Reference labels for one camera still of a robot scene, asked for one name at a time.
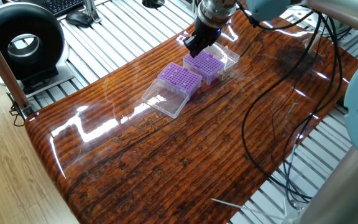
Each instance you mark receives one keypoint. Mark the black computer mouse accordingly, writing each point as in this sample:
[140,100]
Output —
[79,18]

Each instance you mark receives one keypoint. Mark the brown wooden post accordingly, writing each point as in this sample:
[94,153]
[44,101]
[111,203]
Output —
[5,74]

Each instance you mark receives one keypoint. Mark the black computer keyboard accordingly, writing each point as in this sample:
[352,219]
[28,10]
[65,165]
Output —
[64,5]

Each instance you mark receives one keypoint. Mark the purple pipette tip holder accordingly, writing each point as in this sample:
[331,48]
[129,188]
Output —
[207,62]
[176,78]

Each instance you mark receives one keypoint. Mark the silver ribbed wrist flange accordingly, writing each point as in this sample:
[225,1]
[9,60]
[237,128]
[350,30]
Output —
[215,9]

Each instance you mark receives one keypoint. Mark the thin white rod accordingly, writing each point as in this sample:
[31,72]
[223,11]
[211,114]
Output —
[232,203]

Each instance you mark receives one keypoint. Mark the glossy wood grain mat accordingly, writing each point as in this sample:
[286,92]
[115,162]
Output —
[185,155]

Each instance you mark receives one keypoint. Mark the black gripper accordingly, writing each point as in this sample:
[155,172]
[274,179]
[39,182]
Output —
[209,28]

